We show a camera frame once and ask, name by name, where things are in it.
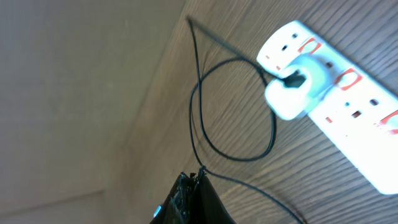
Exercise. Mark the white power strip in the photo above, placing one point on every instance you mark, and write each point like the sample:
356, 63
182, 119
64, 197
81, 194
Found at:
357, 113

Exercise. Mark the cardboard backdrop panel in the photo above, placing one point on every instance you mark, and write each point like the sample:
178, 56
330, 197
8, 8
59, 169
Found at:
73, 75

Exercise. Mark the white charger plug adapter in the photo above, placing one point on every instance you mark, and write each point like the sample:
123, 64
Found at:
304, 83

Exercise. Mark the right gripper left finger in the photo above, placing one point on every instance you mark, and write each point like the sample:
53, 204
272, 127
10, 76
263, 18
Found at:
176, 209

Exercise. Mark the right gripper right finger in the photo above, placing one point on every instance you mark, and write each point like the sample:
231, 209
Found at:
206, 207

